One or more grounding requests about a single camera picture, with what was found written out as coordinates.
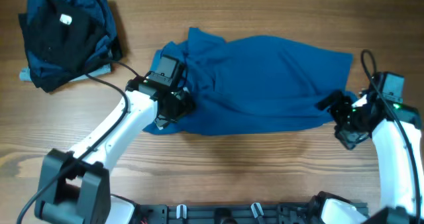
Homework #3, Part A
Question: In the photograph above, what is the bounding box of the blue t-shirt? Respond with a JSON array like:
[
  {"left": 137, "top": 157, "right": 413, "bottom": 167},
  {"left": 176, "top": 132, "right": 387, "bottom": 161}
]
[{"left": 146, "top": 28, "right": 353, "bottom": 136}]

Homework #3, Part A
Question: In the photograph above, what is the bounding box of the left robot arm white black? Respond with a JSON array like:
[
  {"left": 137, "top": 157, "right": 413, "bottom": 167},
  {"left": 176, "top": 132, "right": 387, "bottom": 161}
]
[{"left": 34, "top": 72, "right": 194, "bottom": 223}]

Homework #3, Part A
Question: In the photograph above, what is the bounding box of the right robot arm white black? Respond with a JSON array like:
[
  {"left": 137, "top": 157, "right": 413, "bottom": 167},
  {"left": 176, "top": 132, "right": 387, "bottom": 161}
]
[{"left": 308, "top": 91, "right": 423, "bottom": 223}]

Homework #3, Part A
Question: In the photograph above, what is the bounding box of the dark blue folded garment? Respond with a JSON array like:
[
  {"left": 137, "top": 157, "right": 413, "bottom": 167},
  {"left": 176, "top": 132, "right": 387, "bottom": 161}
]
[{"left": 25, "top": 0, "right": 117, "bottom": 36}]

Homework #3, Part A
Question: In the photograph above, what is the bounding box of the black folded garment on pile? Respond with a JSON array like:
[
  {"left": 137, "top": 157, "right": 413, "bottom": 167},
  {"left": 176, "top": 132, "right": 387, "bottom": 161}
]
[{"left": 18, "top": 0, "right": 123, "bottom": 93}]

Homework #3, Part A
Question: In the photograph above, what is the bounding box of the light grey folded garment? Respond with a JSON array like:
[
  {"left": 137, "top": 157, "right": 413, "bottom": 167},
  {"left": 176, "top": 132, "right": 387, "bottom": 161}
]
[{"left": 19, "top": 64, "right": 112, "bottom": 82}]

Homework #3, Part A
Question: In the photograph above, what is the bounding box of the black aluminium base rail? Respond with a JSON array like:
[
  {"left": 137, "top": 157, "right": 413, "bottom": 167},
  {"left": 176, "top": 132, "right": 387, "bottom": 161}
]
[{"left": 130, "top": 203, "right": 323, "bottom": 224}]

